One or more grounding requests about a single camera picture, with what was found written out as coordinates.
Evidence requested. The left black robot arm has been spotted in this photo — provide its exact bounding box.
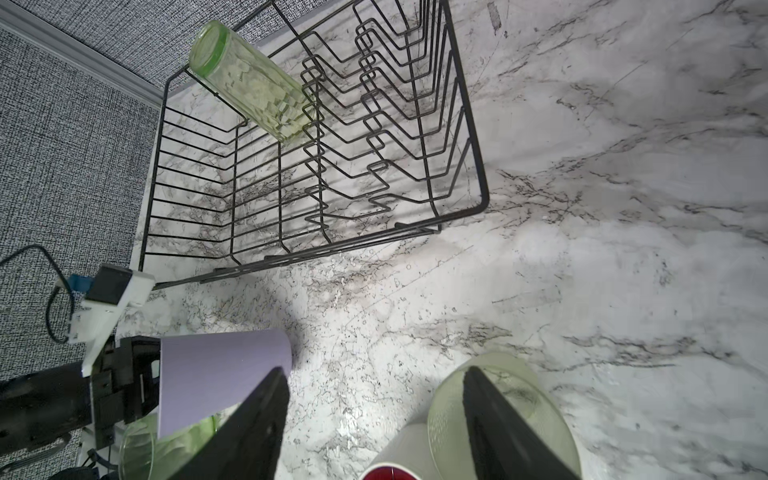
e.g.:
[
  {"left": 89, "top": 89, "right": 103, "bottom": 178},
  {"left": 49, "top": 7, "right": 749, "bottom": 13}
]
[{"left": 1, "top": 336, "right": 161, "bottom": 455}]

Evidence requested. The black wire dish rack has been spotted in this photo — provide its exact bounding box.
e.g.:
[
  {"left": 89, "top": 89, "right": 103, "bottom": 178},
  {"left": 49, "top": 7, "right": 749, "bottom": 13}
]
[{"left": 135, "top": 1, "right": 490, "bottom": 289}]

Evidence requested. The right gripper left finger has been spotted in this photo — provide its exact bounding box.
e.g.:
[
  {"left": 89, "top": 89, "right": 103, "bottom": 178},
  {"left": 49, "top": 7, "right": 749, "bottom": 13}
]
[{"left": 172, "top": 367, "right": 290, "bottom": 480}]

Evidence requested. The lilac plastic cup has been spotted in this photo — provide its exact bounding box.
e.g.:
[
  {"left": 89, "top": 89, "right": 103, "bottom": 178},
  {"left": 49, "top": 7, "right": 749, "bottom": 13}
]
[{"left": 158, "top": 329, "right": 292, "bottom": 438}]

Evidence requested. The pale green translucent cup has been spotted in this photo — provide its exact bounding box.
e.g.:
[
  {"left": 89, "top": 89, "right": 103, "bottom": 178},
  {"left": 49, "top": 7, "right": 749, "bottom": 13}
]
[{"left": 427, "top": 352, "right": 582, "bottom": 479}]

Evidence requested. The red and white cup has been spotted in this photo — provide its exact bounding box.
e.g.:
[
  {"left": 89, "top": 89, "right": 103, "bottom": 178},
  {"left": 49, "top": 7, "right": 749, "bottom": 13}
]
[{"left": 360, "top": 423, "right": 441, "bottom": 480}]

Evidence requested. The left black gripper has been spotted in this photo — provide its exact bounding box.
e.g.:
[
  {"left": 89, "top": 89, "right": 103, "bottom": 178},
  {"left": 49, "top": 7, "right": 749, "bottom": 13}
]
[{"left": 90, "top": 336, "right": 161, "bottom": 447}]

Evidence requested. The tall green glass cup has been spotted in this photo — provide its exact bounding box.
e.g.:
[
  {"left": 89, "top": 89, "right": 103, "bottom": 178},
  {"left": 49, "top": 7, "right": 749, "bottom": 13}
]
[{"left": 189, "top": 20, "right": 312, "bottom": 142}]

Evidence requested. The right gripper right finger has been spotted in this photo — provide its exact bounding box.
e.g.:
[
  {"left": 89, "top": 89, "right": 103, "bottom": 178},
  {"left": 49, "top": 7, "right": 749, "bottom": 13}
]
[{"left": 463, "top": 366, "right": 578, "bottom": 479}]

